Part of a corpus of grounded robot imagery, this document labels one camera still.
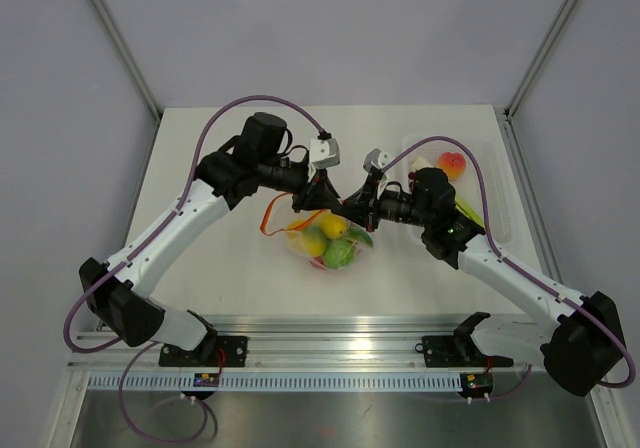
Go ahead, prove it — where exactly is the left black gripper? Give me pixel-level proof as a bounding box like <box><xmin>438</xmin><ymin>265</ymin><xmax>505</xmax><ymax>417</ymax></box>
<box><xmin>258</xmin><ymin>157</ymin><xmax>342</xmax><ymax>214</ymax></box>

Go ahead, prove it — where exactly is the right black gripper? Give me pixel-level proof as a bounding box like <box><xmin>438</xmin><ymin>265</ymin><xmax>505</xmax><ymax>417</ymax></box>
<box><xmin>336</xmin><ymin>175</ymin><xmax>433</xmax><ymax>233</ymax></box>

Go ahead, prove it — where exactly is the watermelon slice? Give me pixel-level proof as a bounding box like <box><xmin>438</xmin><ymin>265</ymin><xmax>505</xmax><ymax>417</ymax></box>
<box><xmin>347</xmin><ymin>226</ymin><xmax>374</xmax><ymax>248</ymax></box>

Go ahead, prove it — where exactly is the yellow orange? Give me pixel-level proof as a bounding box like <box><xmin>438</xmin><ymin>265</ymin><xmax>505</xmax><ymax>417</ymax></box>
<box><xmin>288</xmin><ymin>227</ymin><xmax>328</xmax><ymax>258</ymax></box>
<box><xmin>318</xmin><ymin>212</ymin><xmax>348</xmax><ymax>240</ymax></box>

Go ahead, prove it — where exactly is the yellow orange top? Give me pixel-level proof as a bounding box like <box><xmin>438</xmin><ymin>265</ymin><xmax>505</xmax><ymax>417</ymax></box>
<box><xmin>318</xmin><ymin>212</ymin><xmax>348</xmax><ymax>240</ymax></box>

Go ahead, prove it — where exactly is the clear zip top bag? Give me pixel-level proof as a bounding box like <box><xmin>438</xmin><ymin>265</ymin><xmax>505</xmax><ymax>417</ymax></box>
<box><xmin>259</xmin><ymin>193</ymin><xmax>375</xmax><ymax>271</ymax></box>

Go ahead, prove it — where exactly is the green lime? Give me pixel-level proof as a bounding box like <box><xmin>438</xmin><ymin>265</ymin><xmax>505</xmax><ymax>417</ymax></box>
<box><xmin>323</xmin><ymin>239</ymin><xmax>355</xmax><ymax>270</ymax></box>

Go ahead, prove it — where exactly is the yellow lemon front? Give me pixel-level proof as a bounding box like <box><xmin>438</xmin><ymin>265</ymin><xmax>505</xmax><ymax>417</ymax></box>
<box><xmin>286</xmin><ymin>220</ymin><xmax>308</xmax><ymax>233</ymax></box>

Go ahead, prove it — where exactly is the red tomato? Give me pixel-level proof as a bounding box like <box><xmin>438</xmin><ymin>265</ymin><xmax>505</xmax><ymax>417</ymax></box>
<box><xmin>309</xmin><ymin>257</ymin><xmax>326</xmax><ymax>270</ymax></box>

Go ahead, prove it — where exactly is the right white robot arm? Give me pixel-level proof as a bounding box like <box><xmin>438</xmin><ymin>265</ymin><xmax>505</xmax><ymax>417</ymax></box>
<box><xmin>340</xmin><ymin>168</ymin><xmax>637</xmax><ymax>396</ymax></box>

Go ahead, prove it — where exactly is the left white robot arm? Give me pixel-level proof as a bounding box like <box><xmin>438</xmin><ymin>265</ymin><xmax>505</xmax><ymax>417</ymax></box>
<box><xmin>80</xmin><ymin>112</ymin><xmax>340</xmax><ymax>366</ymax></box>

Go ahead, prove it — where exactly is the purple grape bunch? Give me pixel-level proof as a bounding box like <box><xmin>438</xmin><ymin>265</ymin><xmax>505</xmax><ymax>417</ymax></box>
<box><xmin>408</xmin><ymin>171</ymin><xmax>416</xmax><ymax>191</ymax></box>

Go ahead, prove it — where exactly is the green onion stalk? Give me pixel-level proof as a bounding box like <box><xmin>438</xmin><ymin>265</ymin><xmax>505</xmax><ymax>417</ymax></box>
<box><xmin>409</xmin><ymin>156</ymin><xmax>486</xmax><ymax>227</ymax></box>

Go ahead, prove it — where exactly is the red yellow peach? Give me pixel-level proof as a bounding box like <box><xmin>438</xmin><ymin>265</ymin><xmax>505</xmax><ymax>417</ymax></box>
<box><xmin>436</xmin><ymin>152</ymin><xmax>467</xmax><ymax>181</ymax></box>

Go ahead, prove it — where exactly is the white plastic basket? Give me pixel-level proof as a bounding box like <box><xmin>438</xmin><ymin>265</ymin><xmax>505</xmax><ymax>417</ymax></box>
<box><xmin>394</xmin><ymin>138</ymin><xmax>514</xmax><ymax>244</ymax></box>

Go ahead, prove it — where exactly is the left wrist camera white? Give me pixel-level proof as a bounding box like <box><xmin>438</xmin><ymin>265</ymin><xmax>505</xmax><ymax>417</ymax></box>
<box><xmin>309</xmin><ymin>138</ymin><xmax>340</xmax><ymax>170</ymax></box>

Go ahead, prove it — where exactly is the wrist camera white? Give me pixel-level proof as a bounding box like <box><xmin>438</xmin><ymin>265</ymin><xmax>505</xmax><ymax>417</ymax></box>
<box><xmin>363</xmin><ymin>148</ymin><xmax>392</xmax><ymax>173</ymax></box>
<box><xmin>309</xmin><ymin>138</ymin><xmax>340</xmax><ymax>170</ymax></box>

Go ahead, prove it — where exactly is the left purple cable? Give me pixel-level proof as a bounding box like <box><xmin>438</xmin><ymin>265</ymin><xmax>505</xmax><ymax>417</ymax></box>
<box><xmin>62</xmin><ymin>94</ymin><xmax>331</xmax><ymax>442</ymax></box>

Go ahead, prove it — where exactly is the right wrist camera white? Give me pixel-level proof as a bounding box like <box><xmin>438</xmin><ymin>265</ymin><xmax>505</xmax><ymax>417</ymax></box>
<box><xmin>363</xmin><ymin>148</ymin><xmax>392</xmax><ymax>173</ymax></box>

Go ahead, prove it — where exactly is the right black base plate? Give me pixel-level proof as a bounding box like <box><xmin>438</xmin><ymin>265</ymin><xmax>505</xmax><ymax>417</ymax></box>
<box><xmin>414</xmin><ymin>334</ymin><xmax>514</xmax><ymax>369</ymax></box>

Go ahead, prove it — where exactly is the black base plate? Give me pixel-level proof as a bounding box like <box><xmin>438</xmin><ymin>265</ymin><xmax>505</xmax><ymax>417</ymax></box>
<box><xmin>414</xmin><ymin>334</ymin><xmax>514</xmax><ymax>369</ymax></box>
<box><xmin>158</xmin><ymin>335</ymin><xmax>249</xmax><ymax>368</ymax></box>

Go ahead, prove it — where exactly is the aluminium mounting rail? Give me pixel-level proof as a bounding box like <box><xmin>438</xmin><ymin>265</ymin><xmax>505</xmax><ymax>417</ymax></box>
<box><xmin>67</xmin><ymin>315</ymin><xmax>609</xmax><ymax>372</ymax></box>

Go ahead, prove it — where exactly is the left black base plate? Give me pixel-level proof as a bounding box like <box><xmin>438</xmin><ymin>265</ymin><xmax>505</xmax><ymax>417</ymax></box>
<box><xmin>158</xmin><ymin>335</ymin><xmax>249</xmax><ymax>368</ymax></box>

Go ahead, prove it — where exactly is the white slotted cable duct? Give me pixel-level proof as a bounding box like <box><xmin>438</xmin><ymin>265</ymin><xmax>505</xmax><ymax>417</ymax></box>
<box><xmin>88</xmin><ymin>371</ymin><xmax>462</xmax><ymax>393</ymax></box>

